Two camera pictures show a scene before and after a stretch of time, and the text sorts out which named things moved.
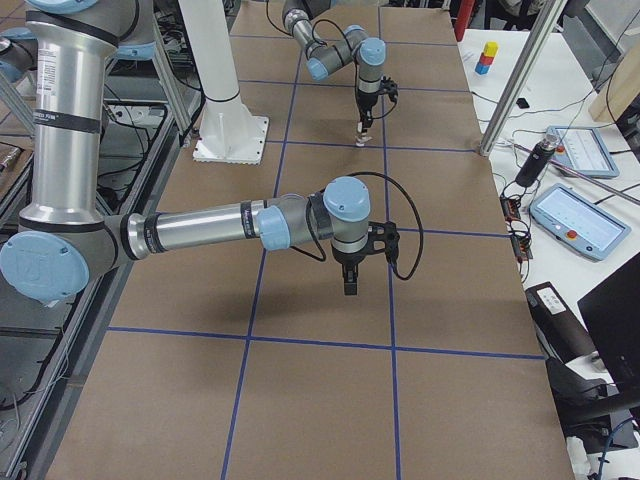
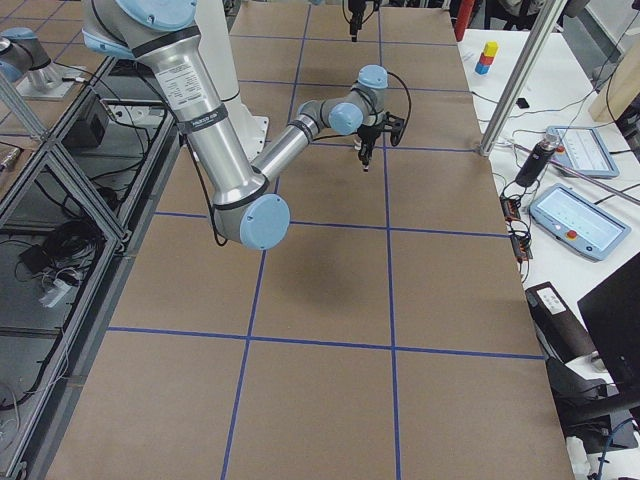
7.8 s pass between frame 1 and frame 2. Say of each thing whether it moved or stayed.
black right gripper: moved
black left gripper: moved
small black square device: stayed
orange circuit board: stayed
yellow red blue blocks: stayed
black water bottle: stayed
